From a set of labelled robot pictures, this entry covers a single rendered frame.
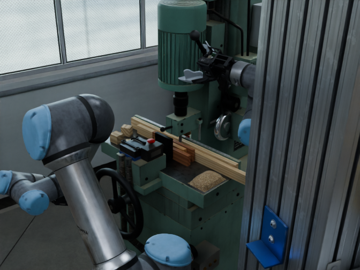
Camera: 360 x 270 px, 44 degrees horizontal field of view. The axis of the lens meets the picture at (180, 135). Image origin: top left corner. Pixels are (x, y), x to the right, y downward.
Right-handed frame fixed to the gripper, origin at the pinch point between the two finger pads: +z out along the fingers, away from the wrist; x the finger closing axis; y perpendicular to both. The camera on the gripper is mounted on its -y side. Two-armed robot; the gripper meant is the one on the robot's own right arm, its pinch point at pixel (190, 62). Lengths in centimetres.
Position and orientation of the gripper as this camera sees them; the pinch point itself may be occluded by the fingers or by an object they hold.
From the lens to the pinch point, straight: 153.2
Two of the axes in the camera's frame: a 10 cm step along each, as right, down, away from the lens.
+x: -5.6, 8.0, -2.4
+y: -4.2, -5.1, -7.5
